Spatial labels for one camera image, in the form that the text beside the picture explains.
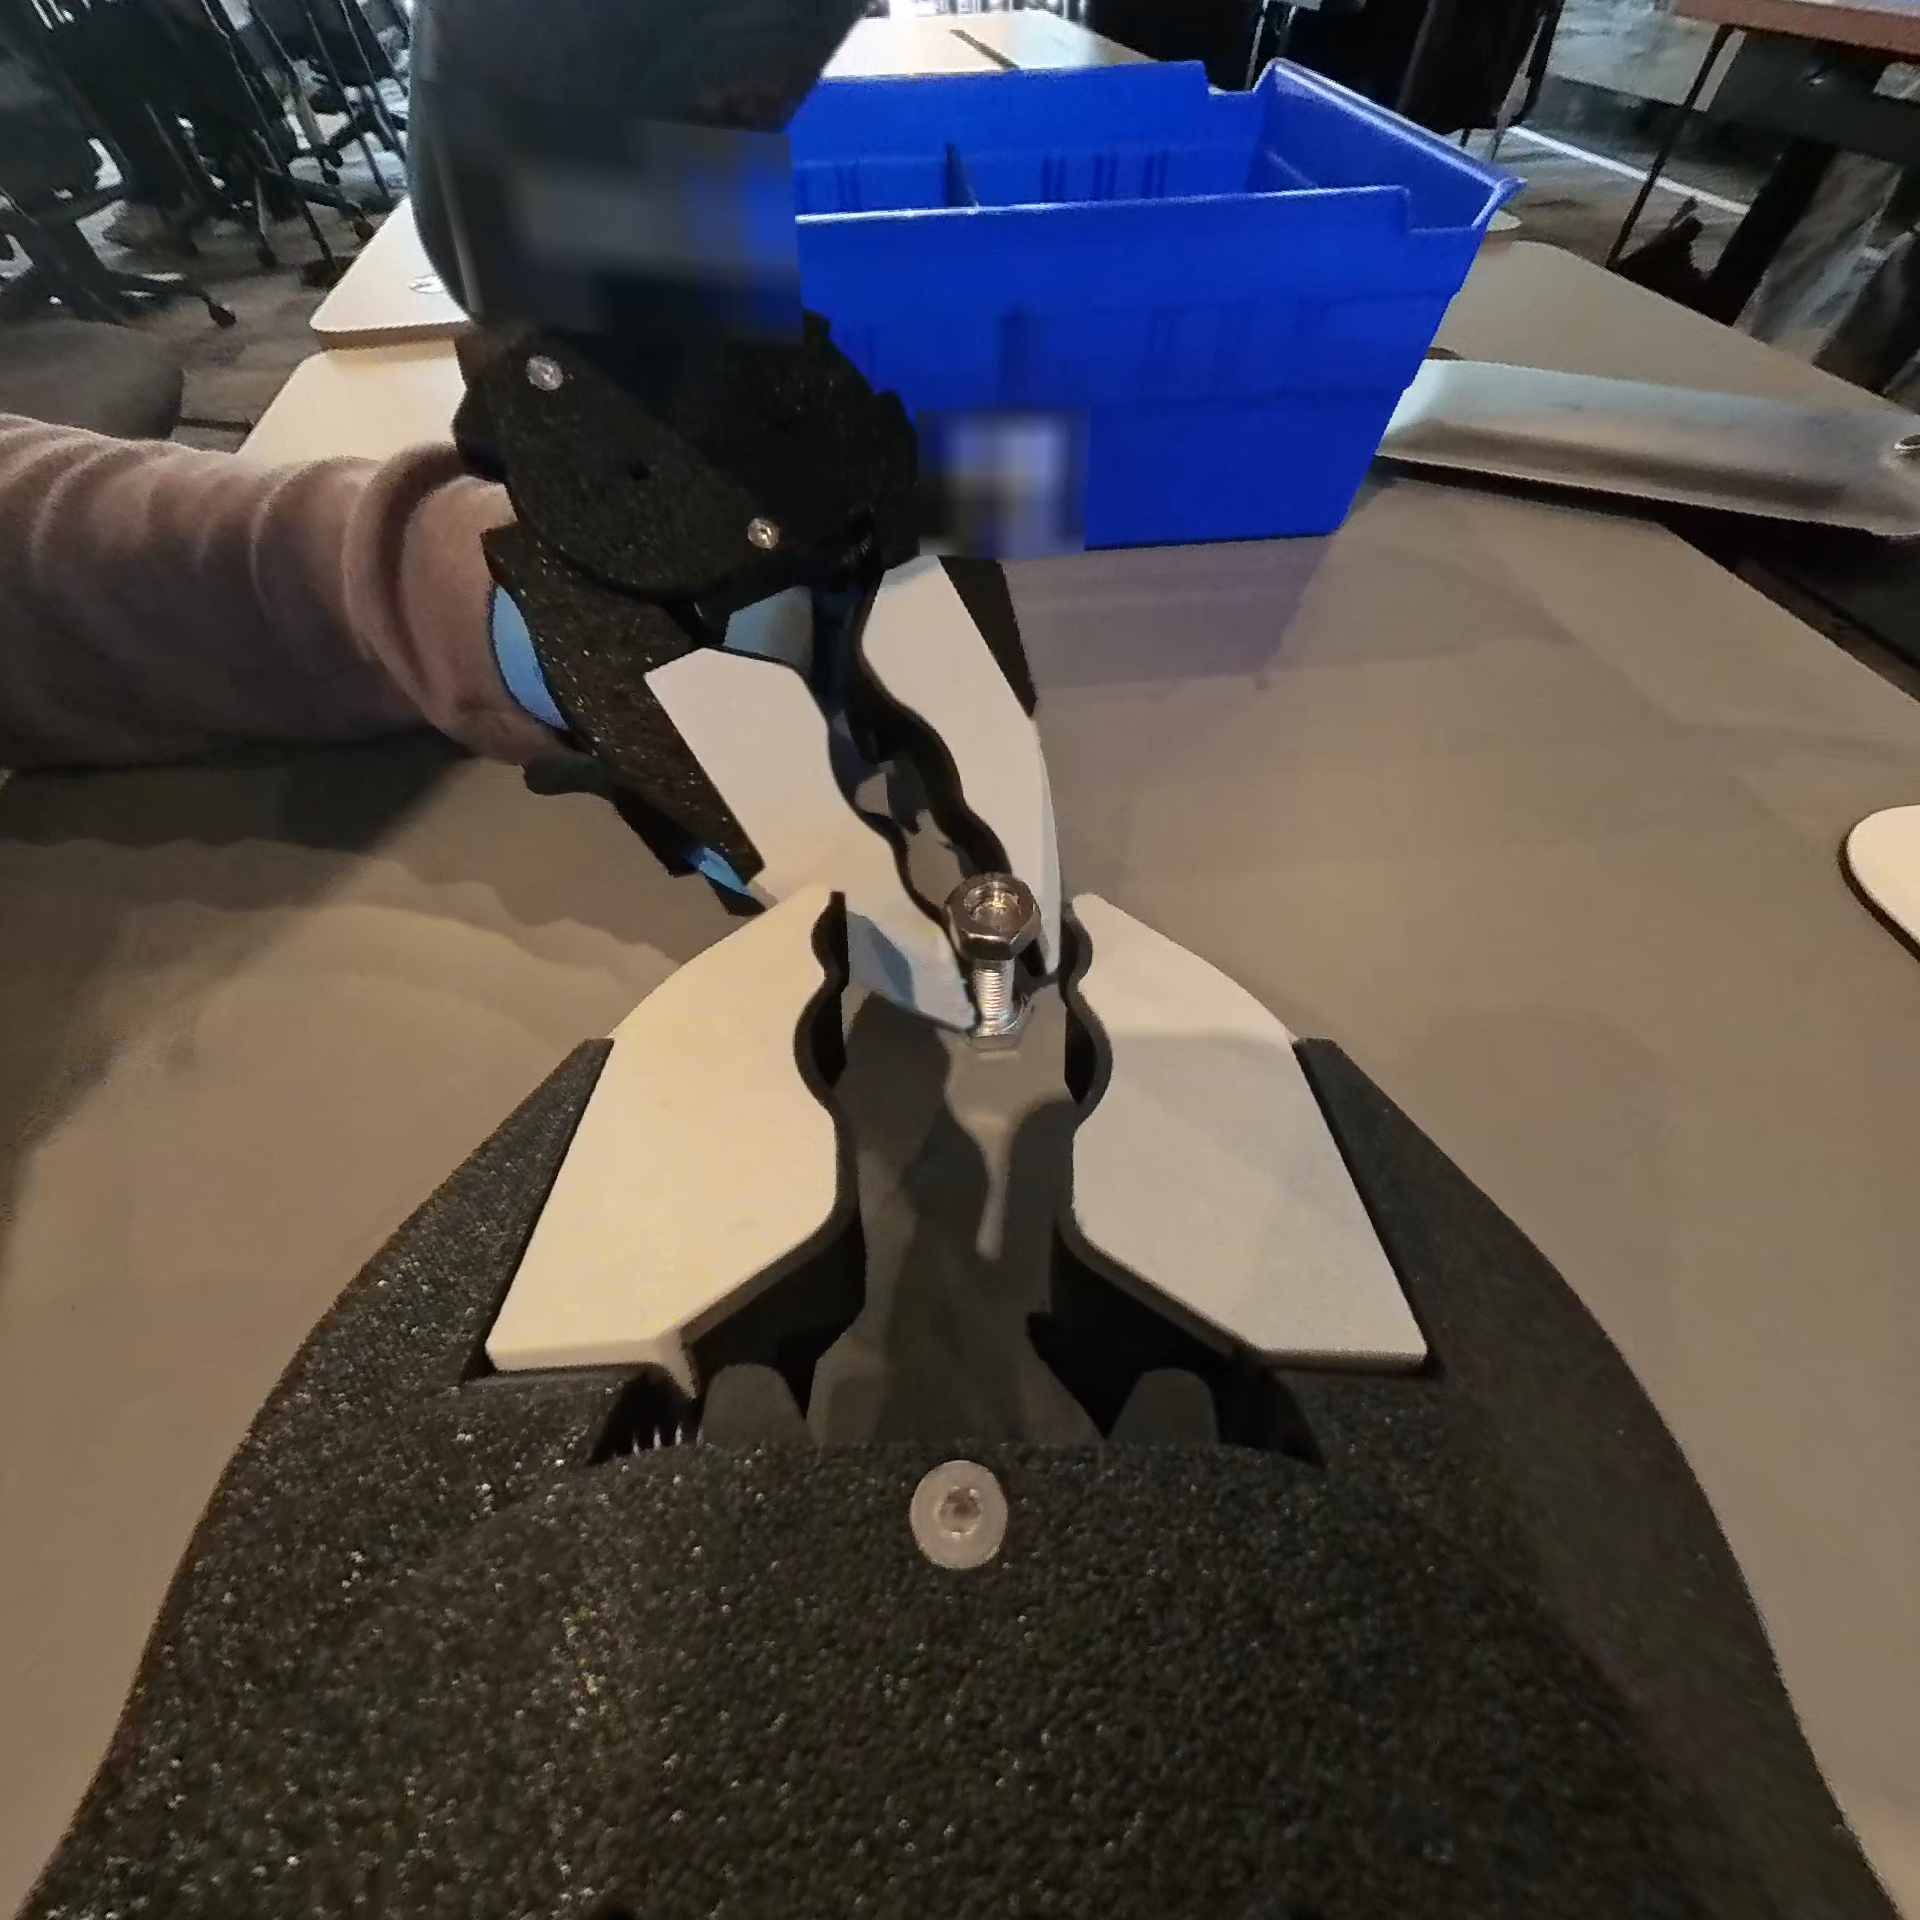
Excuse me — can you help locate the grey metal clamp lever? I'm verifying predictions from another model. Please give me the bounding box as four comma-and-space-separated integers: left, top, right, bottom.
1371, 356, 1920, 540

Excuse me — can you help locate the brown table with black legs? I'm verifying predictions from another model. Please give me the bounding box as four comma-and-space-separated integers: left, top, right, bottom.
1615, 0, 1920, 324

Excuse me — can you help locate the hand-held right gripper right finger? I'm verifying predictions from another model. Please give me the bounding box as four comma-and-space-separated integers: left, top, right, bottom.
1051, 891, 1432, 1375

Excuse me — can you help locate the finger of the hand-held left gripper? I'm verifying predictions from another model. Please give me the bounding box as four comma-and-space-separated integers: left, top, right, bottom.
644, 646, 981, 1037
856, 552, 1075, 991

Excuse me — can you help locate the person's left forearm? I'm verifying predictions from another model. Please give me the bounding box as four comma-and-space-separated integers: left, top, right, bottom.
0, 410, 565, 775

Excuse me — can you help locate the group of black office chairs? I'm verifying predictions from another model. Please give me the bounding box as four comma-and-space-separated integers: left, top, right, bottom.
0, 0, 415, 324

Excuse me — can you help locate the blue plastic bin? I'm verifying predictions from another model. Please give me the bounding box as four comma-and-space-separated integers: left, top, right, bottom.
787, 55, 1530, 554

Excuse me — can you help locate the beige table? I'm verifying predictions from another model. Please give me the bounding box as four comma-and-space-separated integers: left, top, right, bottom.
308, 195, 488, 356
816, 0, 1155, 82

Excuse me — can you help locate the silver hex nut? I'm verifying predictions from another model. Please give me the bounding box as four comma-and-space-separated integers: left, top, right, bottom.
945, 880, 1043, 964

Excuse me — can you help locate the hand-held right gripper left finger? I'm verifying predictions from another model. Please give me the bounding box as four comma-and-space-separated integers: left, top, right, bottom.
484, 886, 880, 1375

